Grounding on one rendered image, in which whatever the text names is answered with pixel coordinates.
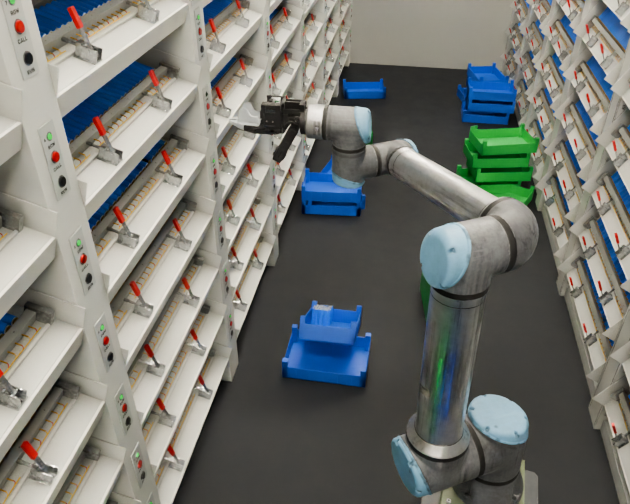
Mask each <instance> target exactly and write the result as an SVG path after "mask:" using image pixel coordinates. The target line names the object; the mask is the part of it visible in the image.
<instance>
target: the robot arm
mask: <svg viewBox="0 0 630 504"><path fill-rule="evenodd" d="M271 97H281V102H280V103H279V101H277V100H275V102H273V99H271ZM229 123H231V124H233V125H234V126H236V127H238V128H240V129H242V130H244V131H247V132H251V133H255V134H268V135H277V134H280V133H283V134H284V133H285V132H286V130H287V128H288V127H289V128H288V130H287V132H286V133H285V135H284V137H283V139H282V140H281V142H280V144H279V146H277V147H276V148H275V149H274V152H273V158H272V160H274V161H276V162H278V163H281V161H282V160H284V158H285V157H286V154H287V152H288V149H289V147H290V145H291V144H292V142H293V140H294V139H295V137H296V135H297V133H298V131H299V129H300V133H301V134H303V135H306V137H307V138H310V139H323V140H332V168H331V171H332V180H333V182H334V183H335V184H336V185H338V186H340V187H343V188H347V189H355V188H359V187H361V186H362V185H363V184H364V182H365V180H364V179H367V178H373V177H378V176H383V175H391V176H392V177H394V178H396V179H398V180H400V181H401V182H403V183H404V184H406V185H407V186H409V187H410V188H412V189H413V190H415V191H416V192H418V193H419V194H421V195H422V196H424V197H425V198H427V199H428V200H430V201H431V202H433V203H434V204H436V205H437V206H439V207H440V208H441V209H443V210H444V211H446V212H447V213H449V214H450V215H452V216H453V217H455V218H456V219H458V220H459V221H461V222H457V223H455V222H453V223H448V224H445V225H443V226H441V227H437V228H434V229H432V230H431V231H430V232H428V234H427V235H426V236H425V238H424V240H423V242H422V245H421V250H420V263H422V267H421V269H422V273H423V275H424V277H425V279H426V281H427V282H428V283H429V284H430V285H431V286H430V295H429V304H428V313H427V323H426V332H425V341H424V350H423V359H422V368H421V377H420V386H419V395H418V405H417V412H416V413H415V414H414V415H413V416H412V417H411V418H410V419H409V421H408V424H407V429H406V434H403V435H400V436H397V437H396V438H394V439H393V440H392V442H391V448H392V449H391V450H392V455H393V459H394V462H395V465H396V468H397V470H398V473H399V475H400V477H401V479H402V481H403V483H404V485H405V486H406V488H407V489H408V490H409V491H410V493H411V494H412V495H414V496H416V497H422V496H426V495H432V494H433V493H436V492H439V491H442V490H444V489H447V488H450V487H453V490H454V491H455V493H456V495H457V496H458V497H459V498H460V499H461V500H462V501H463V502H464V503H465V504H518V503H519V502H520V500H521V497H522V493H523V488H524V483H523V478H522V475H521V472H520V467H521V462H522V458H523V454H524V450H525V445H526V441H527V439H528V435H529V433H528V428H529V422H528V418H527V416H526V414H525V412H524V411H523V410H522V409H521V408H520V407H519V406H518V405H517V404H516V403H514V402H513V401H509V399H507V398H505V397H502V396H499V395H492V394H486V395H484V396H482V395H481V396H478V397H476V398H475V399H473V400H472V402H471V403H470V405H469V407H468V413H467V414H466V409H467V403H468V398H469V392H470V386H471V381H472V375H473V369H474V364H475V358H476V352H477V346H478V341H479V335H480V329H481V324H482V318H483V312H484V307H485V301H486V295H487V293H488V291H489V286H490V281H491V277H492V276H494V275H498V274H502V273H506V272H510V271H513V270H515V269H517V268H519V267H520V266H522V265H523V264H524V263H525V262H526V261H527V260H529V259H530V257H531V256H532V254H533V253H534V251H535V249H536V246H537V243H538V238H539V228H538V224H537V221H536V218H535V216H534V214H533V213H532V211H531V210H530V209H529V208H528V207H527V206H526V205H525V204H523V203H522V202H520V201H518V200H516V199H515V198H512V197H501V198H497V197H496V196H494V195H492V194H490V193H488V192H487V191H485V190H483V189H481V188H479V187H478V186H476V185H474V184H472V183H471V182H469V181H467V180H465V179H463V178H462V177H460V176H458V175H456V174H454V173H453V172H451V171H449V170H447V169H446V168H444V167H442V166H440V165H438V164H437V163H435V162H433V161H431V160H429V159H428V158H426V157H424V156H422V155H421V154H419V153H418V150H417V148H416V146H415V144H414V143H413V142H412V141H411V140H409V139H396V140H394V141H388V142H382V143H376V144H371V145H366V144H368V143H370V141H371V134H372V119H371V112H370V110H369V109H368V108H363V107H358V106H355V107H351V106H336V105H325V104H311V103H310V104H309V105H308V107H307V100H300V99H286V96H276V95H267V101H265V102H262V104H261V110H260V111H256V110H254V109H253V107H252V105H251V104H250V103H249V102H245V103H244V104H243V107H242V108H240V110H239V115H238V117H235V118H230V119H229ZM290 124H291V125H290ZM289 125H290V126H289Z"/></svg>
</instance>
